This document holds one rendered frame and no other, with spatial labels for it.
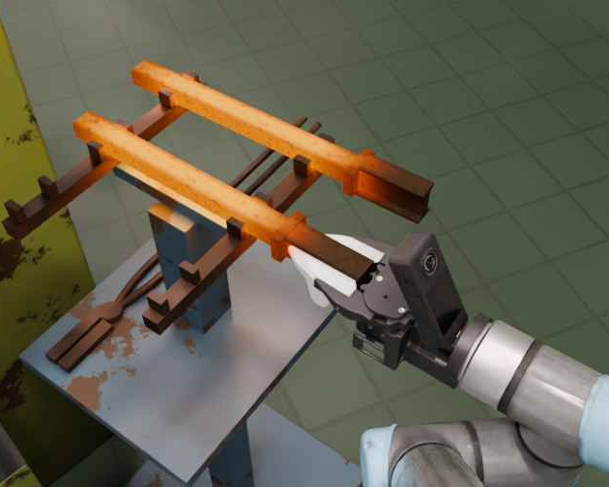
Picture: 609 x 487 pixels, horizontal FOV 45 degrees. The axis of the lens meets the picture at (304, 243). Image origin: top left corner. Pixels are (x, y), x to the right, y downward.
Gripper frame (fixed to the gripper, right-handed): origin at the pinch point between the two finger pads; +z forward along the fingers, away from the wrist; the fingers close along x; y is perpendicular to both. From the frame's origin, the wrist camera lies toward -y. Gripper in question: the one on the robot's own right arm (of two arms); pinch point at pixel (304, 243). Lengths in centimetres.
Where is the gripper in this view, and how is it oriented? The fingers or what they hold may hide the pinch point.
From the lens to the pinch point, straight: 75.6
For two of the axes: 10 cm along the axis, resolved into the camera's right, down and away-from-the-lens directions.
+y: 0.0, 6.5, 7.6
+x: 5.9, -6.1, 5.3
